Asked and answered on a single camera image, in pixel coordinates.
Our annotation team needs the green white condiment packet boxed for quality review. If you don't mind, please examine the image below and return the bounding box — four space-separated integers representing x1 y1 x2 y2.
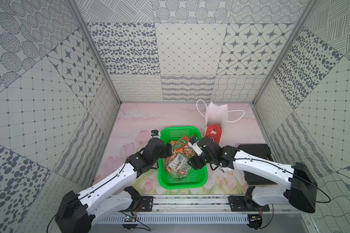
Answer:
168 152 190 166

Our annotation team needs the white pipe elbow fitting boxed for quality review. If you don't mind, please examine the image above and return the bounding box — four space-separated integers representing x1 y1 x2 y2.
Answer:
220 167 232 173

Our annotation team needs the green red condiment packet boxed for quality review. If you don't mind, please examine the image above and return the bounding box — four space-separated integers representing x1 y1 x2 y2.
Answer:
170 135 198 152

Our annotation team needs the small green circuit board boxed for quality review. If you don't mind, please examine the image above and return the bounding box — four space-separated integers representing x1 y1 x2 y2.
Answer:
124 215 136 222

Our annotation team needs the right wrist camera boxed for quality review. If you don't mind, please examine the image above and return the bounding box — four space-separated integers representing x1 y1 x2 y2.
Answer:
189 137 203 156

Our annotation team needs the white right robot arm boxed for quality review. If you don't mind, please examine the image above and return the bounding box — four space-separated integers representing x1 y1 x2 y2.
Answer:
188 137 318 213

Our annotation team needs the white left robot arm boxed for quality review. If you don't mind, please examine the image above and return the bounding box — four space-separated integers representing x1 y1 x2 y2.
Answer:
52 136 172 233

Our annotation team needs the black plastic tool case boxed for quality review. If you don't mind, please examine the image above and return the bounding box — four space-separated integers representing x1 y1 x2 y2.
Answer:
233 144 286 185

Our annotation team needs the white and red paper bag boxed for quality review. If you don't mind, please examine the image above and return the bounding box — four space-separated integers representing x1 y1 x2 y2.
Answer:
196 99 245 144

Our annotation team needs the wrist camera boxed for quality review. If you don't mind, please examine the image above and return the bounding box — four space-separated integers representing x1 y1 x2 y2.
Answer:
189 137 203 156
151 130 160 138

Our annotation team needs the red orange condiment packet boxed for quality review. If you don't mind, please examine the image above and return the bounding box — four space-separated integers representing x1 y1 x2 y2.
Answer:
165 138 196 165

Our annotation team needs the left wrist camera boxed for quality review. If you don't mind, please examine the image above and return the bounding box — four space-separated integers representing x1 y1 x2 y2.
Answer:
151 130 160 138

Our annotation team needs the aluminium mounting rail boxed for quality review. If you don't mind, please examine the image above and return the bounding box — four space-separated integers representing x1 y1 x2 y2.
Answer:
71 193 307 215

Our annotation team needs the green plastic basket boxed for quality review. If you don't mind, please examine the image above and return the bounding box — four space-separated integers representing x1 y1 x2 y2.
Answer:
158 126 208 189

